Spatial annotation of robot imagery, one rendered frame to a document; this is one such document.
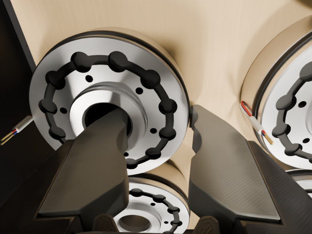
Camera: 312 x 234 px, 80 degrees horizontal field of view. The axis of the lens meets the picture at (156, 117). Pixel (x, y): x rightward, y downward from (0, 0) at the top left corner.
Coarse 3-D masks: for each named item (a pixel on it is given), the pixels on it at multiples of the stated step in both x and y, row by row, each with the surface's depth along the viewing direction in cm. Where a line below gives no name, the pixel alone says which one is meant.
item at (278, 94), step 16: (304, 48) 10; (288, 64) 10; (304, 64) 10; (272, 80) 11; (288, 80) 10; (304, 80) 10; (272, 96) 11; (288, 96) 11; (304, 96) 11; (272, 112) 11; (288, 112) 11; (304, 112) 11; (272, 128) 12; (288, 128) 12; (304, 128) 12; (288, 144) 13; (304, 144) 12; (288, 160) 13; (304, 160) 13
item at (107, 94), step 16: (80, 96) 11; (96, 96) 11; (112, 96) 11; (128, 96) 11; (80, 112) 11; (128, 112) 11; (144, 112) 11; (80, 128) 12; (144, 128) 12; (128, 144) 12
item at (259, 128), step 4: (240, 104) 14; (240, 108) 13; (244, 108) 13; (244, 112) 13; (248, 112) 12; (248, 116) 12; (252, 116) 12; (248, 120) 12; (252, 120) 12; (256, 120) 11; (252, 124) 11; (256, 124) 11; (260, 124) 11; (256, 128) 11; (260, 128) 11; (260, 132) 11; (264, 132) 10; (264, 136) 10; (268, 136) 10; (268, 140) 10; (272, 140) 10; (272, 144) 10
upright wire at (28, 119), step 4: (28, 116) 12; (24, 120) 12; (28, 120) 12; (20, 124) 12; (24, 124) 12; (16, 128) 11; (20, 128) 11; (12, 132) 11; (16, 132) 11; (0, 144) 10
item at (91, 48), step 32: (64, 64) 10; (96, 64) 10; (128, 64) 10; (160, 64) 10; (32, 96) 11; (64, 96) 11; (160, 96) 11; (64, 128) 12; (160, 128) 12; (128, 160) 14; (160, 160) 14
